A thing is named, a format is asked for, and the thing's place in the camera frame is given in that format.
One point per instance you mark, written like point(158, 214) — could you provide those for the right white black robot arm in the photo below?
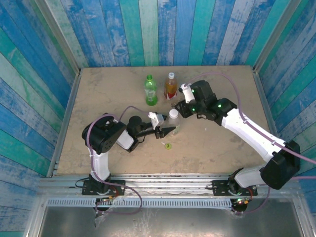
point(247, 130)

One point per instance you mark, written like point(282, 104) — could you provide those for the clear plastic bottle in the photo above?
point(174, 123)

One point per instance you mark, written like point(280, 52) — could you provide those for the steel sheet panel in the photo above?
point(172, 222)

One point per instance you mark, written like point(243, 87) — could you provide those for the green bottle cap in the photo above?
point(168, 146)

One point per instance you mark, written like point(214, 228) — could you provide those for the aluminium table side rail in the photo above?
point(265, 103)
point(64, 123)

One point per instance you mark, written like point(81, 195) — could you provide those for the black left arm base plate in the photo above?
point(118, 184)

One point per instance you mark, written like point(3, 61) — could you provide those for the small white tea bottle cap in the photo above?
point(171, 75)

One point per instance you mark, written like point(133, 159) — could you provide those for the aluminium frame post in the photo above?
point(274, 37)
point(61, 42)

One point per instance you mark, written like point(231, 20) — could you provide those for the amber tea bottle red label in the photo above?
point(170, 87)

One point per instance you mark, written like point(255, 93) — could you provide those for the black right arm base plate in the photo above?
point(218, 187)

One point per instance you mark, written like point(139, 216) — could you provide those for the green plastic bottle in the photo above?
point(151, 93)

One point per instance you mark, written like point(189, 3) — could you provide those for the small circuit board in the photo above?
point(108, 199)
point(241, 201)

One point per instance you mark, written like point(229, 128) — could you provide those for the aluminium cross rail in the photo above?
point(168, 184)

